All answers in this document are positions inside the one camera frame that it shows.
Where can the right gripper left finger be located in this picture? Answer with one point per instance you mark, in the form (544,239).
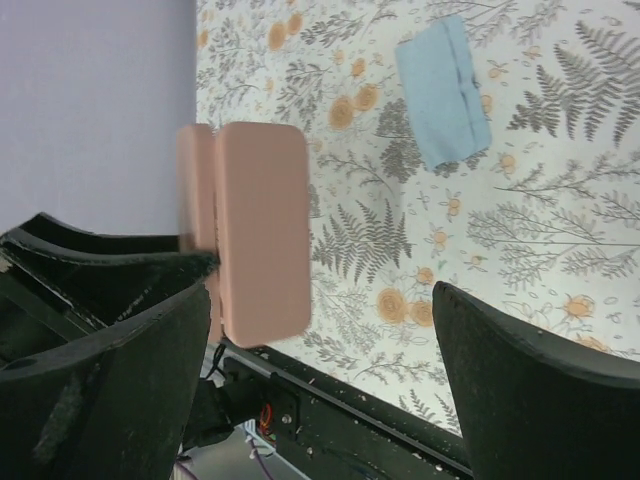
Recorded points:
(111,405)

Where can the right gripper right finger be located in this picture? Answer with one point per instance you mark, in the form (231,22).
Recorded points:
(532,404)

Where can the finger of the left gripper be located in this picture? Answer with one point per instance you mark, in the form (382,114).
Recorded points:
(60,283)

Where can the pink glasses case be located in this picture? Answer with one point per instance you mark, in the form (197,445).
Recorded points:
(244,194)

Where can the light blue cleaning cloth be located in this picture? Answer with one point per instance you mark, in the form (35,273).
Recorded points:
(444,105)

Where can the floral patterned table mat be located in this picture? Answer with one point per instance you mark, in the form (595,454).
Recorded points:
(543,224)

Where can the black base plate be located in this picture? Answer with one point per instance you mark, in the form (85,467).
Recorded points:
(321,426)

